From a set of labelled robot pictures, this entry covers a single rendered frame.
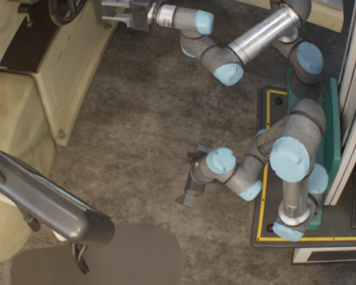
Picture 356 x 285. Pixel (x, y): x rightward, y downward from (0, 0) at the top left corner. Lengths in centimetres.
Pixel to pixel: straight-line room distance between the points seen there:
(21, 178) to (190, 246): 138
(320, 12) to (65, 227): 153
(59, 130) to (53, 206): 153
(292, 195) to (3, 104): 117
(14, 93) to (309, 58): 113
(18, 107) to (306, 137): 117
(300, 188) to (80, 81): 154
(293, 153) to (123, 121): 147
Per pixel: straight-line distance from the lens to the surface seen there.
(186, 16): 180
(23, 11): 196
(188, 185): 208
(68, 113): 294
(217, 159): 191
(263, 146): 196
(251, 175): 197
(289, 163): 160
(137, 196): 278
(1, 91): 243
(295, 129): 161
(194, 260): 266
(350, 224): 245
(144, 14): 184
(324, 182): 202
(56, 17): 172
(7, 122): 234
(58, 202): 137
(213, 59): 183
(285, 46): 232
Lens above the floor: 254
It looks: 63 degrees down
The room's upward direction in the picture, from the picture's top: 4 degrees counter-clockwise
